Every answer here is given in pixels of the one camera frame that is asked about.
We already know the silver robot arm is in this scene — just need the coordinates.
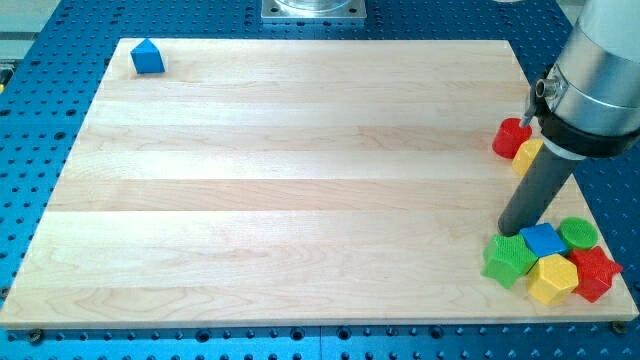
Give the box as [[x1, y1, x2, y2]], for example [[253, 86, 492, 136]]
[[523, 0, 639, 161]]

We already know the red cylinder block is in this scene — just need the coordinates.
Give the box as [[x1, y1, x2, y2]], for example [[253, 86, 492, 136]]
[[492, 118, 533, 159]]

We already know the green star block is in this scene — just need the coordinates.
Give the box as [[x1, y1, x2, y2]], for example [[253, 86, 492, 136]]
[[481, 234, 538, 289]]

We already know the yellow block behind rod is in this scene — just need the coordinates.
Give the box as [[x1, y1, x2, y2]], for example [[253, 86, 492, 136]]
[[512, 138, 544, 177]]

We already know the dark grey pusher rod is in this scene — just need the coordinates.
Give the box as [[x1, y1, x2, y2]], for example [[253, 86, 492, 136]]
[[498, 144, 585, 236]]

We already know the blue cube block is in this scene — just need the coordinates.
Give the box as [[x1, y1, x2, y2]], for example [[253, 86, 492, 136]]
[[519, 223, 568, 258]]

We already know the yellow hexagon block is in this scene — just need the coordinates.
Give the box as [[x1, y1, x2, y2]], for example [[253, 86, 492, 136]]
[[526, 254, 579, 306]]

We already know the green cylinder block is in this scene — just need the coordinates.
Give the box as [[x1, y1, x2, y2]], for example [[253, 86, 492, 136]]
[[557, 217, 598, 251]]

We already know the red star block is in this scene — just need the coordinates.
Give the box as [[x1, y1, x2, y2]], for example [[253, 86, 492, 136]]
[[568, 246, 623, 303]]

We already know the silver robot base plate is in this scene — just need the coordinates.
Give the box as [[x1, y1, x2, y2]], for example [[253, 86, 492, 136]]
[[261, 0, 367, 21]]

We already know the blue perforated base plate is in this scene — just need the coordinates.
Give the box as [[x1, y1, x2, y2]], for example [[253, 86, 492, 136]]
[[1, 0, 639, 359]]

